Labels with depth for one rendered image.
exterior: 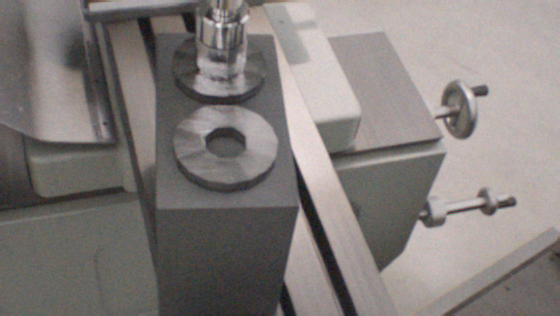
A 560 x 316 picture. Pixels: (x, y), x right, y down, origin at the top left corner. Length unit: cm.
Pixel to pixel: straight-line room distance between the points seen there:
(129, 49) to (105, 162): 16
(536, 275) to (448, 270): 71
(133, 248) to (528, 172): 138
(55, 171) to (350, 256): 44
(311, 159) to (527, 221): 134
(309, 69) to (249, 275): 54
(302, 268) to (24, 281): 58
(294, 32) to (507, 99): 136
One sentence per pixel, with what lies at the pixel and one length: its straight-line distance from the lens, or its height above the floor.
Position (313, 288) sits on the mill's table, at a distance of 79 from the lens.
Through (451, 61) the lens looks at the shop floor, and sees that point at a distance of 255.
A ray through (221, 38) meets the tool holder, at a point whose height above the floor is 117.
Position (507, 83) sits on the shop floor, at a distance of 255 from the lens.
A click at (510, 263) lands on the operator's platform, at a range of 155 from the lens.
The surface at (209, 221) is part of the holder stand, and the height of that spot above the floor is 109.
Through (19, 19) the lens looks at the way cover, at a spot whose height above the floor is 88.
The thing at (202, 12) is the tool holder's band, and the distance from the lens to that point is 65.
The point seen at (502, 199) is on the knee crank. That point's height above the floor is 51.
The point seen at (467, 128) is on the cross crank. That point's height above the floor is 62.
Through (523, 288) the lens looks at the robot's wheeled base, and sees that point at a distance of 128.
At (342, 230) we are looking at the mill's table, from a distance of 84.
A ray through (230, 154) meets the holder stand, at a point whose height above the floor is 110.
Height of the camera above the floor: 159
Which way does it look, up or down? 49 degrees down
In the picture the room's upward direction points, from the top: 10 degrees clockwise
